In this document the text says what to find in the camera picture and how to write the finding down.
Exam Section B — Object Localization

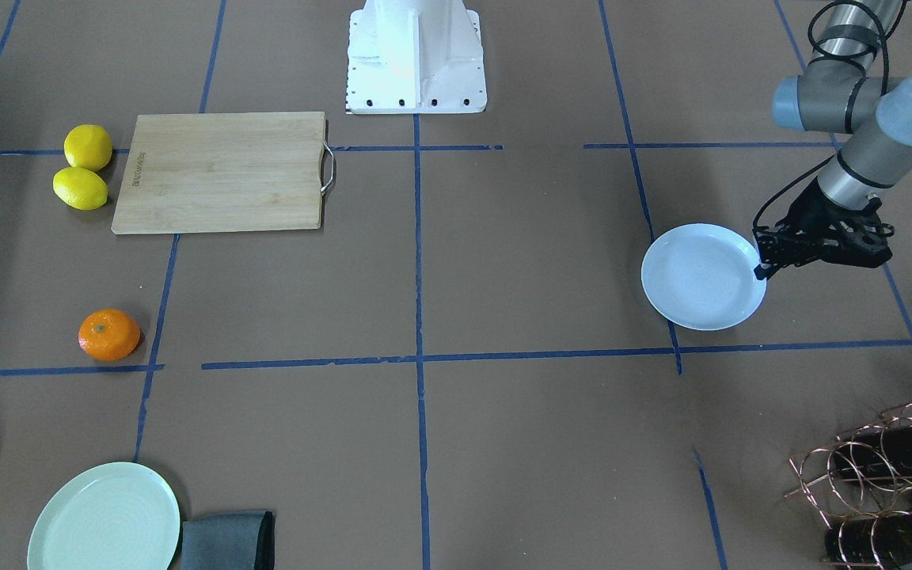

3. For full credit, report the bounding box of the copper wire bottle rack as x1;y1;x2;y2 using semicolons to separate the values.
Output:
788;403;912;569

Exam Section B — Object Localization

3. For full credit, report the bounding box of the light blue plate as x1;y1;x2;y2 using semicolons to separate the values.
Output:
640;223;767;331

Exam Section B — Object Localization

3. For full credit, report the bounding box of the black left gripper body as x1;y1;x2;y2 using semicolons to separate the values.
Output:
753;180;895;280

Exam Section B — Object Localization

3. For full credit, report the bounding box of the dark grey folded cloth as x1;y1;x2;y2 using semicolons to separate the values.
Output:
180;510;276;569

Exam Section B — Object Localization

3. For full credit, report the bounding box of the wooden cutting board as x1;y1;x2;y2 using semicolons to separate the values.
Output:
112;112;336;235

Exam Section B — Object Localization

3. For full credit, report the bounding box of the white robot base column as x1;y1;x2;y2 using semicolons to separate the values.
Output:
345;1;488;115

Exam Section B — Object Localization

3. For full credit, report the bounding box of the yellow lemon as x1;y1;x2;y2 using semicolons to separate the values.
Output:
63;125;113;172
53;166;108;211

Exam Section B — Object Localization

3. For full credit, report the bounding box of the orange mandarin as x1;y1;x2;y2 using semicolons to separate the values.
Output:
78;308;142;362

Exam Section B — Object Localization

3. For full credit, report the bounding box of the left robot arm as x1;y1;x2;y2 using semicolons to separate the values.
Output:
752;1;912;281

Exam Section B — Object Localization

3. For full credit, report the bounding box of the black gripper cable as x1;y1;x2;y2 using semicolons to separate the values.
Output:
752;0;900;238

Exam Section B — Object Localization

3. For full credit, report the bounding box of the light green plate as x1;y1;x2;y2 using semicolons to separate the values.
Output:
26;462;181;569

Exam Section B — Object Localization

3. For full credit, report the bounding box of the dark green wine bottle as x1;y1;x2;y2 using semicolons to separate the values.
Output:
824;515;912;569

